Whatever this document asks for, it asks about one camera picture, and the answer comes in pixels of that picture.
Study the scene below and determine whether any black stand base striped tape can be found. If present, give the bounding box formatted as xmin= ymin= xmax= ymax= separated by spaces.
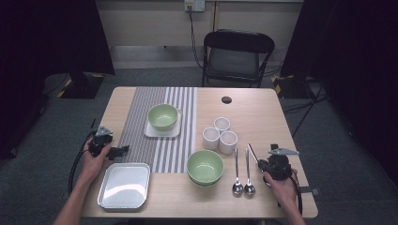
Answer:
xmin=56 ymin=70 xmax=106 ymax=100
xmin=271 ymin=74 xmax=317 ymax=100

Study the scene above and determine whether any grey striped placemat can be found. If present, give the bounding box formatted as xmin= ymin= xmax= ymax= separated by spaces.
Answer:
xmin=116 ymin=86 xmax=198 ymax=174

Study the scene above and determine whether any green bowl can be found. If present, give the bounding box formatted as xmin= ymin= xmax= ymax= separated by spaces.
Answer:
xmin=187 ymin=149 xmax=225 ymax=186
xmin=146 ymin=103 xmax=179 ymax=132
xmin=188 ymin=177 xmax=222 ymax=188

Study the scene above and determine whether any person's right hand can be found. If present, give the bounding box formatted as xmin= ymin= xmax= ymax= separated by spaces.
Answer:
xmin=262 ymin=169 xmax=299 ymax=208

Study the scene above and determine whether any black wall socket cable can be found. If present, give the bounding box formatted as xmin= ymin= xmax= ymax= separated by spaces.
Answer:
xmin=187 ymin=5 xmax=205 ymax=70

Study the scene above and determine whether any hand-held gripper cable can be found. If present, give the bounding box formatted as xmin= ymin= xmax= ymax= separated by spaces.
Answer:
xmin=68 ymin=132 xmax=95 ymax=196
xmin=289 ymin=174 xmax=304 ymax=215

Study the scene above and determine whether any black folding chair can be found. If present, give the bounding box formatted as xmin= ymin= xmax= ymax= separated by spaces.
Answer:
xmin=201 ymin=28 xmax=276 ymax=88

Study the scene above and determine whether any dark curtain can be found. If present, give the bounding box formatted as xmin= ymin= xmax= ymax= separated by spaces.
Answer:
xmin=279 ymin=0 xmax=398 ymax=188
xmin=0 ymin=0 xmax=115 ymax=160

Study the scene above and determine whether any left hand-held gripper cable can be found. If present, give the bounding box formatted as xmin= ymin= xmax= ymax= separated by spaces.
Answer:
xmin=68 ymin=132 xmax=95 ymax=196

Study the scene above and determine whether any person's left hand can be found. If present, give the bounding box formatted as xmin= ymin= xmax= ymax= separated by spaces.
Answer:
xmin=78 ymin=139 xmax=113 ymax=185

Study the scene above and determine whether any dark grey tape strip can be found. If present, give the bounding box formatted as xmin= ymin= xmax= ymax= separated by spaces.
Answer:
xmin=301 ymin=186 xmax=321 ymax=197

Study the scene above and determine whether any white square plate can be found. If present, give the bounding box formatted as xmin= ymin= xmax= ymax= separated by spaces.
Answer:
xmin=97 ymin=162 xmax=151 ymax=210
xmin=144 ymin=107 xmax=182 ymax=139

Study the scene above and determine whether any right hand-held gripper cable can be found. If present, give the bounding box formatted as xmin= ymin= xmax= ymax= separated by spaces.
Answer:
xmin=289 ymin=174 xmax=304 ymax=215

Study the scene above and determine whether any metal spoon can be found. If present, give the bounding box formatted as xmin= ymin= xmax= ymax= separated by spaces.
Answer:
xmin=243 ymin=148 xmax=256 ymax=197
xmin=247 ymin=142 xmax=261 ymax=164
xmin=232 ymin=147 xmax=244 ymax=196

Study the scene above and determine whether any white ribbed cup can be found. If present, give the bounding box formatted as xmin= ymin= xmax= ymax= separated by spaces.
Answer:
xmin=202 ymin=126 xmax=221 ymax=149
xmin=218 ymin=129 xmax=238 ymax=156
xmin=213 ymin=116 xmax=232 ymax=134

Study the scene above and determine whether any black floor cable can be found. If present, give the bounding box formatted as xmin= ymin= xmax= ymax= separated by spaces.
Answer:
xmin=291 ymin=82 xmax=325 ymax=139
xmin=282 ymin=93 xmax=329 ymax=114

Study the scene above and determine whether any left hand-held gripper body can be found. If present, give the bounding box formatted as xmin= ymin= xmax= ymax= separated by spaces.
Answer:
xmin=87 ymin=125 xmax=115 ymax=158

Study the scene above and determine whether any thin vertical wall pipe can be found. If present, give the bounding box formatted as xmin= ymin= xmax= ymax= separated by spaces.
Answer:
xmin=212 ymin=1 xmax=219 ymax=32

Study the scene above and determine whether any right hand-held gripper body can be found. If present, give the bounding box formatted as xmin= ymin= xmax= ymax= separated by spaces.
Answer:
xmin=262 ymin=147 xmax=300 ymax=182

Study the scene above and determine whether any white wall socket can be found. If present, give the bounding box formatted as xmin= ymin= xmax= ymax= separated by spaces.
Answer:
xmin=183 ymin=0 xmax=207 ymax=13

